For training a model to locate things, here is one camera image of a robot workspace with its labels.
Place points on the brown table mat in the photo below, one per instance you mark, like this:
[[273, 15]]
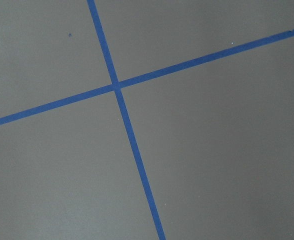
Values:
[[215, 133]]

